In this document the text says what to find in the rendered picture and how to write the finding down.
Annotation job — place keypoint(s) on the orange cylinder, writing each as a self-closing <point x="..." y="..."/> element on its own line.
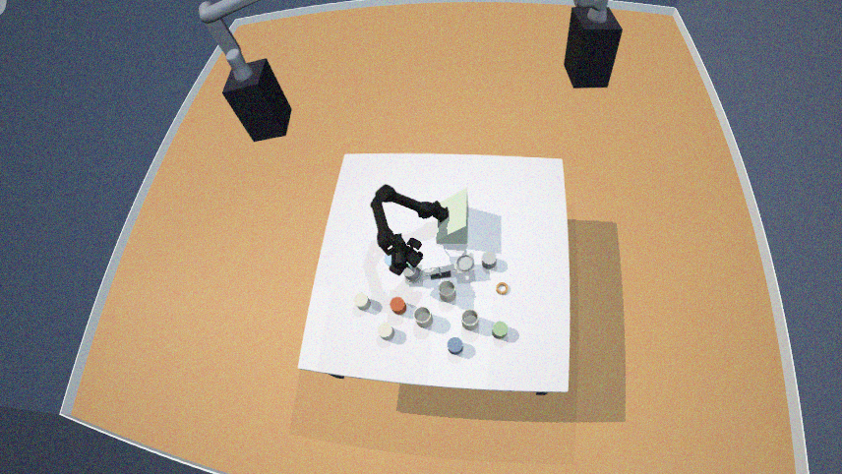
<point x="398" y="306"/>

